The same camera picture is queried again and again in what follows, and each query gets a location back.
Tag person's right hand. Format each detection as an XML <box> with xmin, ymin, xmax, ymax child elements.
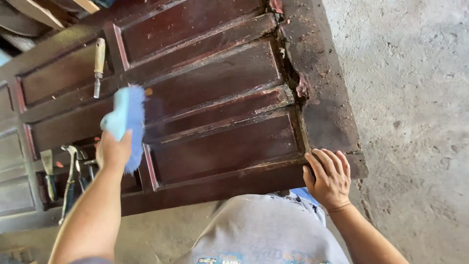
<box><xmin>303</xmin><ymin>148</ymin><xmax>352</xmax><ymax>211</ymax></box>

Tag person's left hand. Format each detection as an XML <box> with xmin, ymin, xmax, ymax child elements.
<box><xmin>95</xmin><ymin>129</ymin><xmax>133</xmax><ymax>173</ymax></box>

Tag light blue bristle brush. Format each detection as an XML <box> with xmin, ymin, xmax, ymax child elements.
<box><xmin>100</xmin><ymin>85</ymin><xmax>147</xmax><ymax>175</ymax></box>

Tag dark brown panelled wooden door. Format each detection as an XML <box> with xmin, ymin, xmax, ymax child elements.
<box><xmin>0</xmin><ymin>0</ymin><xmax>369</xmax><ymax>233</ymax></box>

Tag metal pliers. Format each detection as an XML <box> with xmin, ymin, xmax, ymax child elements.
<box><xmin>76</xmin><ymin>158</ymin><xmax>99</xmax><ymax>193</ymax></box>

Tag person's blue trousers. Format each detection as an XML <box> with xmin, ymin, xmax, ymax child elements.
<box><xmin>289</xmin><ymin>187</ymin><xmax>320</xmax><ymax>207</ymax></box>

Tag steel claw hammer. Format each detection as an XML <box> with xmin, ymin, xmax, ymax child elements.
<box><xmin>59</xmin><ymin>145</ymin><xmax>88</xmax><ymax>225</ymax></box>

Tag flat metal scraper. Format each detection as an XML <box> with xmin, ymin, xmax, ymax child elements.
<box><xmin>40</xmin><ymin>149</ymin><xmax>58</xmax><ymax>202</ymax></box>

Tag person's grey printed shirt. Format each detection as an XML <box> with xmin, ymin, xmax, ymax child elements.
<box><xmin>176</xmin><ymin>192</ymin><xmax>352</xmax><ymax>264</ymax></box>

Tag pile of wooden planks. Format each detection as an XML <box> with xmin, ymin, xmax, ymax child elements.
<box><xmin>0</xmin><ymin>0</ymin><xmax>118</xmax><ymax>52</ymax></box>

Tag wooden handled chisel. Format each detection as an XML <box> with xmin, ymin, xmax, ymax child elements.
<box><xmin>93</xmin><ymin>37</ymin><xmax>106</xmax><ymax>99</ymax></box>

